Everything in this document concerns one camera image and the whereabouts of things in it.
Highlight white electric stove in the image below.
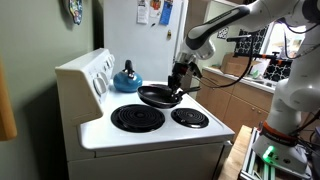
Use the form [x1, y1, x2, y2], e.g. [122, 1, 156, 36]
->
[54, 47, 236, 180]

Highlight colourful decorative wall plate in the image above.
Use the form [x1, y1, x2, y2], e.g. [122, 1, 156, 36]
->
[68, 0, 84, 26]

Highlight green item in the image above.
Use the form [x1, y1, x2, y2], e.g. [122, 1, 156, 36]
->
[249, 67, 265, 80]

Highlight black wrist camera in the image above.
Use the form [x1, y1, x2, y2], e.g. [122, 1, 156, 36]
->
[189, 60, 204, 80]

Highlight wooden kitchen cabinets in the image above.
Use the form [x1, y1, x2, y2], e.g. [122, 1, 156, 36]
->
[195, 66, 274, 134]

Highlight wooden table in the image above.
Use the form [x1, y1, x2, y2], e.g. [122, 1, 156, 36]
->
[218, 124, 254, 180]

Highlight orange black clamp stand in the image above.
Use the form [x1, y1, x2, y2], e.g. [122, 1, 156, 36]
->
[253, 50, 294, 68]

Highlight aluminium robot stand frame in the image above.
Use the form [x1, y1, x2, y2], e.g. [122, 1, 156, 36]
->
[239, 128, 320, 180]

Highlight large black coil burner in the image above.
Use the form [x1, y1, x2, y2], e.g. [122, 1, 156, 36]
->
[110, 103, 166, 134]

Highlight blue paper sheet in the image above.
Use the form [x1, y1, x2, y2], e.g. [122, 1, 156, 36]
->
[158, 0, 175, 27]

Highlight black base cables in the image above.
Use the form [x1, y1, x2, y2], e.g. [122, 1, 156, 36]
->
[293, 104, 320, 158]

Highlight cardboard box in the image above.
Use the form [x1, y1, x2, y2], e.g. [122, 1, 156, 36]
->
[221, 52, 263, 78]

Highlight brown wooden door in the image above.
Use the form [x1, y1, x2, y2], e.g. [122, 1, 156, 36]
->
[181, 0, 208, 98]

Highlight white refrigerator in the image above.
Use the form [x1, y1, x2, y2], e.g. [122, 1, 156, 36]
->
[103, 0, 189, 86]

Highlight black frying pan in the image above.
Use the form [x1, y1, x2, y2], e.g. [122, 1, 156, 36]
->
[136, 84, 202, 110]

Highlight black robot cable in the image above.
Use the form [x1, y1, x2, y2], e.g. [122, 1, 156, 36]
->
[193, 34, 255, 90]

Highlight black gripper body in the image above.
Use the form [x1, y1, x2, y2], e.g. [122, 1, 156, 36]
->
[171, 60, 192, 80]

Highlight white paper sheet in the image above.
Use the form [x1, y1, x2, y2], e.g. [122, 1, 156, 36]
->
[136, 0, 150, 25]

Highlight small patterned wall tile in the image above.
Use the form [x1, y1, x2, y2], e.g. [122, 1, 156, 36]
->
[217, 26, 231, 41]

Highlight black stereo camera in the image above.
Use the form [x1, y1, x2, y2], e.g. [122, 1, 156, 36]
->
[226, 34, 253, 43]

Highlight orange white photo card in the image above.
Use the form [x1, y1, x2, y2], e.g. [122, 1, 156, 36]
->
[149, 0, 163, 19]

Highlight blue teapot kettle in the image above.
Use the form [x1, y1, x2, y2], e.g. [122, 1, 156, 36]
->
[113, 59, 144, 94]

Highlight black white patterned curtain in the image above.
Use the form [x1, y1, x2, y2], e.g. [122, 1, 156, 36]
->
[234, 23, 293, 82]

